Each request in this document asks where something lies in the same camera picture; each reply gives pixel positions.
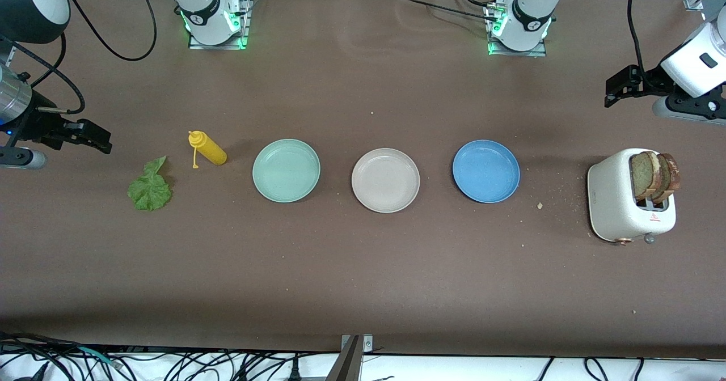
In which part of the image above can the light brown bread slice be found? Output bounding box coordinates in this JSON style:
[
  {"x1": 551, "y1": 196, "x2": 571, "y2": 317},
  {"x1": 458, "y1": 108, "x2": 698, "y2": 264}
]
[{"x1": 630, "y1": 151, "x2": 661, "y2": 200}]

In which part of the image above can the dark crust bread slice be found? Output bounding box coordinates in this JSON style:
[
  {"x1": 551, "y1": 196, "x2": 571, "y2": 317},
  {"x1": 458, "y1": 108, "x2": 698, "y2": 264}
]
[{"x1": 652, "y1": 153, "x2": 681, "y2": 204}]

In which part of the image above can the yellow mustard squeeze bottle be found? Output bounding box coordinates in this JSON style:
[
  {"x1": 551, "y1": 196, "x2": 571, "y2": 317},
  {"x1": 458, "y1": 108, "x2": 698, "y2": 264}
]
[{"x1": 188, "y1": 130, "x2": 228, "y2": 170}]

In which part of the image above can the blue plate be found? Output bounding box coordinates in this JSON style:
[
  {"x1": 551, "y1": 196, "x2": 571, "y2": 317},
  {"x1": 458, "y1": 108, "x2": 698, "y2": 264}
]
[{"x1": 452, "y1": 139, "x2": 521, "y2": 204}]

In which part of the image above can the mint green plate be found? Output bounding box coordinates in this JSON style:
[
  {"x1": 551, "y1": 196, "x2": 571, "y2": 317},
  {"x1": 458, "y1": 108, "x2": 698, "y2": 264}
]
[{"x1": 252, "y1": 138, "x2": 322, "y2": 204}]

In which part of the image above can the beige plate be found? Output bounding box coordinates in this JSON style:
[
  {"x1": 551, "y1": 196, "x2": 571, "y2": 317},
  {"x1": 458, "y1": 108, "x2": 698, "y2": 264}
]
[{"x1": 351, "y1": 147, "x2": 421, "y2": 214}]

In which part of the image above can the green lettuce leaf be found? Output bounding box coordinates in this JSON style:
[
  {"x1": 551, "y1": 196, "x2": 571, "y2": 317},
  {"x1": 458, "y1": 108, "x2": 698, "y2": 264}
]
[{"x1": 127, "y1": 155, "x2": 173, "y2": 212}]

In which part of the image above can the white toaster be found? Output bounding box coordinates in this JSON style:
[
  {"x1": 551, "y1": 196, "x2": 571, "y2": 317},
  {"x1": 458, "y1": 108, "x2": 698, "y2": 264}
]
[{"x1": 587, "y1": 147, "x2": 677, "y2": 245}]

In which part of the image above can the dark grey metal beam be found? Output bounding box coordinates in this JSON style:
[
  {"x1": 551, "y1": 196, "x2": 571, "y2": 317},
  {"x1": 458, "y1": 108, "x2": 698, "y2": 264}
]
[{"x1": 325, "y1": 336, "x2": 364, "y2": 381}]

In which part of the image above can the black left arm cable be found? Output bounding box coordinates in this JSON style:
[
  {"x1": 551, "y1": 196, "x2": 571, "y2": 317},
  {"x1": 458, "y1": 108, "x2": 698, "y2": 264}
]
[{"x1": 626, "y1": 0, "x2": 653, "y2": 87}]

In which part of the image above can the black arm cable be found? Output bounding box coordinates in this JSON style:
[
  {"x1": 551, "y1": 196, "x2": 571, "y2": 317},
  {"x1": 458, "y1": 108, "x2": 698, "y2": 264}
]
[
  {"x1": 0, "y1": 0, "x2": 158, "y2": 115},
  {"x1": 626, "y1": 0, "x2": 653, "y2": 87}
]

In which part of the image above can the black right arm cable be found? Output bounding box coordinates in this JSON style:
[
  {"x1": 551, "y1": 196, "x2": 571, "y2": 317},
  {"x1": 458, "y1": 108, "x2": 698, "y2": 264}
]
[{"x1": 0, "y1": 0, "x2": 158, "y2": 115}]

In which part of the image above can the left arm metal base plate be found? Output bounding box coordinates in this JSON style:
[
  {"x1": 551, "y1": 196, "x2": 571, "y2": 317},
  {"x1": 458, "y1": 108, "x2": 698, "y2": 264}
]
[{"x1": 485, "y1": 1, "x2": 548, "y2": 57}]

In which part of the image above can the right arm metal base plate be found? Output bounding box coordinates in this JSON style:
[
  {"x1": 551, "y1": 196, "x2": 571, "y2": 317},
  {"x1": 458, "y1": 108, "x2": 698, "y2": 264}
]
[{"x1": 187, "y1": 0, "x2": 254, "y2": 50}]

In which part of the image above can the black base power cable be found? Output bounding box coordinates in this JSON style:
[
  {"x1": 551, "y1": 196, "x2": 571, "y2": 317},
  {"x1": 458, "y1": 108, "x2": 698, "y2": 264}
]
[{"x1": 389, "y1": 0, "x2": 503, "y2": 24}]

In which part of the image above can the teal floor cable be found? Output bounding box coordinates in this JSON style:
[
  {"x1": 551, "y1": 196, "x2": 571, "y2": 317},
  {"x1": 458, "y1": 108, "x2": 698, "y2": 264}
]
[{"x1": 77, "y1": 345, "x2": 123, "y2": 369}]

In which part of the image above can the silver metal bracket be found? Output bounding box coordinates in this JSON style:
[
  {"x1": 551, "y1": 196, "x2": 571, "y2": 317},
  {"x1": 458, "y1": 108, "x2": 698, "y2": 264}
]
[{"x1": 340, "y1": 334, "x2": 375, "y2": 354}]

